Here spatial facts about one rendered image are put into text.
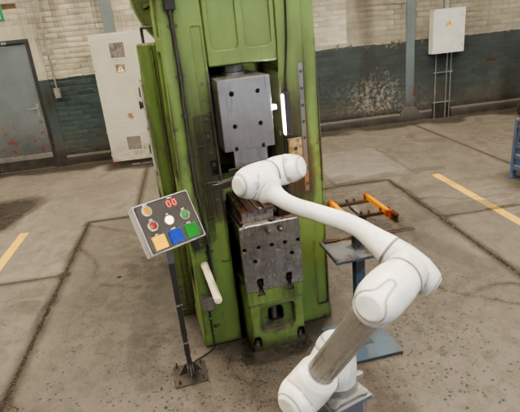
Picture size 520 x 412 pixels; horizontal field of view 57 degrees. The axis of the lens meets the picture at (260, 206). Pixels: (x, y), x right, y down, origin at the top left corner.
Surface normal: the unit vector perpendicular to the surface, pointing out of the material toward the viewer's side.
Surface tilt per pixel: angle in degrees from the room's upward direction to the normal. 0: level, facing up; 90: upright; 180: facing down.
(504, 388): 0
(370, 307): 85
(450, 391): 0
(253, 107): 90
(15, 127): 90
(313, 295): 90
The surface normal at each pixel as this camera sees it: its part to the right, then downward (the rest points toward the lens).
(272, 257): 0.28, 0.32
